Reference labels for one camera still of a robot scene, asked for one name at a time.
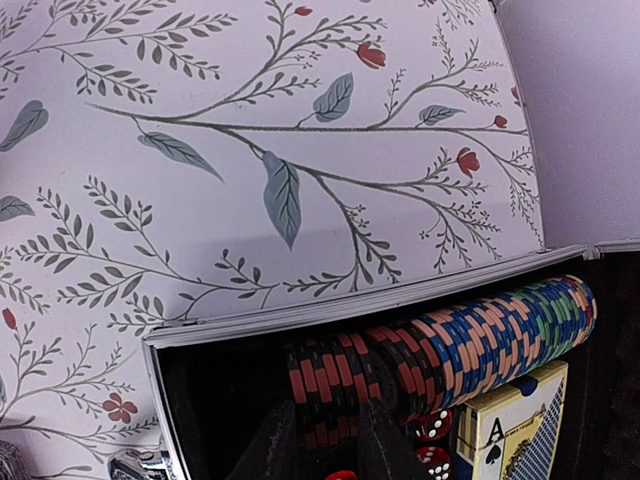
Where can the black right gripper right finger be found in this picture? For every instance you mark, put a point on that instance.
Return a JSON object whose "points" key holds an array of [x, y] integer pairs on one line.
{"points": [[382, 450]]}

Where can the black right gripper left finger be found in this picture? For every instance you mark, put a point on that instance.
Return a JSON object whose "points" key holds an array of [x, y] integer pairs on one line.
{"points": [[271, 454]]}

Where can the red dice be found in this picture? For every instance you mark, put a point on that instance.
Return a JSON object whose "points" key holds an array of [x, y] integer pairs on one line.
{"points": [[432, 427]]}

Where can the aluminium poker chip case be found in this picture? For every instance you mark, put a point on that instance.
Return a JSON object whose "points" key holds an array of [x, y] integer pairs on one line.
{"points": [[214, 380]]}

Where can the row of poker chips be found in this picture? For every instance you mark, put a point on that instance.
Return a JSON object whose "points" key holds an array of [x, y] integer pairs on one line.
{"points": [[430, 362]]}

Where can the boxed playing card deck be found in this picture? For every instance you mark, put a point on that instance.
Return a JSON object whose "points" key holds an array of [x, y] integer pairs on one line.
{"points": [[512, 432]]}

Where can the floral white table cloth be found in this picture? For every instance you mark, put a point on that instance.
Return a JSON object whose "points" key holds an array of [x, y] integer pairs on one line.
{"points": [[179, 160]]}

